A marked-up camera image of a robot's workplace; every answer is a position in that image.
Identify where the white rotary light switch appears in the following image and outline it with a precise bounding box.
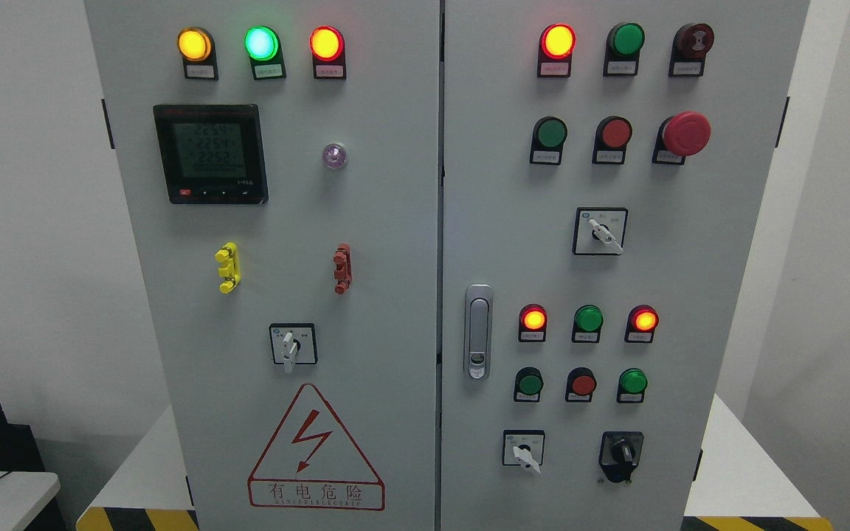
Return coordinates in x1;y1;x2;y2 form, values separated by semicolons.
269;323;318;374

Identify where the grey electrical control cabinet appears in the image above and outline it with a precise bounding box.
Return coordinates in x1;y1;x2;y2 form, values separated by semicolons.
85;1;809;530

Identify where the red terminal clip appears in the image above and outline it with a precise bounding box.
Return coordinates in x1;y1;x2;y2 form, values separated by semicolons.
333;243;352;295

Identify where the red lit lamp lower left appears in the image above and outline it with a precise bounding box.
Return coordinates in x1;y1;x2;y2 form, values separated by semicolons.
517;305;547;342

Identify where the red lit lamp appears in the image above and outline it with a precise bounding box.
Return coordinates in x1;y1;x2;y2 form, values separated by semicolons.
624;305;659;344
517;305;547;342

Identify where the small clear light bulb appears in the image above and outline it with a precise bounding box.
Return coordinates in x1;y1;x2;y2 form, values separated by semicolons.
322;142;348;170

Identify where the green push button lower left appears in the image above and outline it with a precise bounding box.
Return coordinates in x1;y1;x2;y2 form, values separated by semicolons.
513;367;545;403

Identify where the green push button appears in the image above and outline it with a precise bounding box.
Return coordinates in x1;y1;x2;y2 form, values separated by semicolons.
513;367;545;403
529;117;569;165
616;367;649;404

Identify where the green lamp lower middle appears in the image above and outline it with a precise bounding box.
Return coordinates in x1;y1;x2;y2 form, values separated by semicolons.
571;305;604;344

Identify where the green push button upper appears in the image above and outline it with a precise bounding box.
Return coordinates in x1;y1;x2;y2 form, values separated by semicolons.
529;117;569;165

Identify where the yellow terminal clip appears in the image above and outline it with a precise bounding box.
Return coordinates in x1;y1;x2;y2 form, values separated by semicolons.
215;242;241;294

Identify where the red push button lower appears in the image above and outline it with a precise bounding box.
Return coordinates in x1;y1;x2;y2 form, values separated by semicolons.
564;367;598;403

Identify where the red push button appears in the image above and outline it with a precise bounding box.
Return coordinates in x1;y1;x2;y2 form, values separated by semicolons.
564;367;598;403
592;115;633;165

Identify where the red lit lamp lower right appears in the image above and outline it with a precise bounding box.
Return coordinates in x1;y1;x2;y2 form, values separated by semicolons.
624;305;659;344

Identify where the red triangle danger sticker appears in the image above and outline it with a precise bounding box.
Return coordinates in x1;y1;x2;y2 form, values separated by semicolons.
247;383;387;511

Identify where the red push button upper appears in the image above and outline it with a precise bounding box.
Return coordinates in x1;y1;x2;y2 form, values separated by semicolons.
592;115;633;165

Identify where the green push button lower right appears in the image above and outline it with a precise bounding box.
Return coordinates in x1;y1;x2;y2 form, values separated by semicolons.
616;367;649;404

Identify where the black digital power meter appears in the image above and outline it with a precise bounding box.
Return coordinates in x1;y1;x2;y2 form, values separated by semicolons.
153;104;269;204

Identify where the red lit lamp left door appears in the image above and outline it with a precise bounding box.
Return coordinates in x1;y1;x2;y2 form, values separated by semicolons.
309;26;347;80

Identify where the red lit lamp door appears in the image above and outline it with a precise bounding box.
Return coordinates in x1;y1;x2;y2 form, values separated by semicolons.
309;26;347;80
536;23;576;78

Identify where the red lit lamp right door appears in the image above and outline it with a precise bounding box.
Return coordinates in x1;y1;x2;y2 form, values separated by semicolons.
536;23;576;78

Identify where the green lit indicator lamp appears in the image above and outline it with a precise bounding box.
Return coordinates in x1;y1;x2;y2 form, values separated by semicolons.
245;26;286;80

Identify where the red emergency stop mushroom button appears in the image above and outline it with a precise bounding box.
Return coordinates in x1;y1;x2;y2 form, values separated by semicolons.
652;111;712;166

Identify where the green unlit lamp top right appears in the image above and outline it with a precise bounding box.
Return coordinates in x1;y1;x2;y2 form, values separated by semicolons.
603;21;646;77

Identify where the yellow indicator lamp top left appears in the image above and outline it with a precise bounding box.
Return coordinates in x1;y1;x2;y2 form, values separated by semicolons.
176;27;218;81

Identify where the dark red buzzer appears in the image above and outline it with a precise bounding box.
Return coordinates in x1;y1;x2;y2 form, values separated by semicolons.
668;23;715;77

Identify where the white platform with hazard stripes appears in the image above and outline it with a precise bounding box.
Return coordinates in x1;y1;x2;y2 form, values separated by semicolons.
75;398;832;530

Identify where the white side table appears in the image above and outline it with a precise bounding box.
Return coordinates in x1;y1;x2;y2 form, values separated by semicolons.
0;471;61;530

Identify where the silver door latch handle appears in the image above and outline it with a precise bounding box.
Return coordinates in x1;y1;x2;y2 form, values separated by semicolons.
463;285;494;380

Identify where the white selector switch upper right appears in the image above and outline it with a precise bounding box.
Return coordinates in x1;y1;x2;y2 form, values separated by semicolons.
573;207;628;256

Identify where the white selector switch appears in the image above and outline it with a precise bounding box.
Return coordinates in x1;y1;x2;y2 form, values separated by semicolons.
573;207;628;256
502;429;545;475

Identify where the white selector switch lower right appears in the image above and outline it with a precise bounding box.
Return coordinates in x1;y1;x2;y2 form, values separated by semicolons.
502;429;545;475

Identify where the black rotary knob switch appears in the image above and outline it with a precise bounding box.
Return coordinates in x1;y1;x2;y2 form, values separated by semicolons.
599;431;644;484

